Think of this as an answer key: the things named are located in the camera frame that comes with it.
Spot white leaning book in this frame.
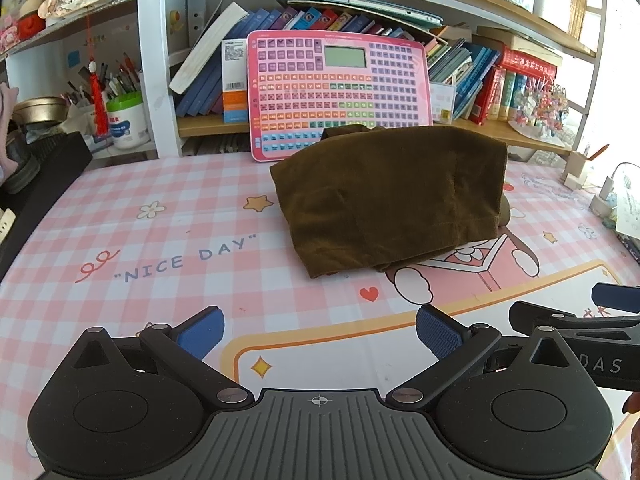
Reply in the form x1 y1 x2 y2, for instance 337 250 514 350
169 2 248 94

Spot white pen holder jar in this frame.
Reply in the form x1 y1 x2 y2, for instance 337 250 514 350
106 91 151 151

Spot brass bowl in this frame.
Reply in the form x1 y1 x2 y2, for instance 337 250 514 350
12 96 68 125

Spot brown corduroy pants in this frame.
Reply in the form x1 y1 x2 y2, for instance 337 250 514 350
270 126 508 278

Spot pink keyboard learning tablet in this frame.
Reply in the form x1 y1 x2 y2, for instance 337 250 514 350
246 29 433 162

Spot black keyboard case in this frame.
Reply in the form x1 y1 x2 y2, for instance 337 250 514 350
1 132 92 278

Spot white power adapter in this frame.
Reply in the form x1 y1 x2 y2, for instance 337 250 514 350
589 177 617 219

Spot pink checkered table mat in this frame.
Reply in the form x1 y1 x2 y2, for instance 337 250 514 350
1 154 639 479

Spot red thick dictionary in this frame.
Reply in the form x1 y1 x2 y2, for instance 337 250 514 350
469 66 506 126

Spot red tassel ornament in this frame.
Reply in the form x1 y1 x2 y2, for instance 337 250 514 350
86 16 108 136

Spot person right hand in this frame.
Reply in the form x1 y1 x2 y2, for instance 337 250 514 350
621 391 640 466

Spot colourful figurine display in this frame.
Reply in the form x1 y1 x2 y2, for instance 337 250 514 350
509 77 568 139

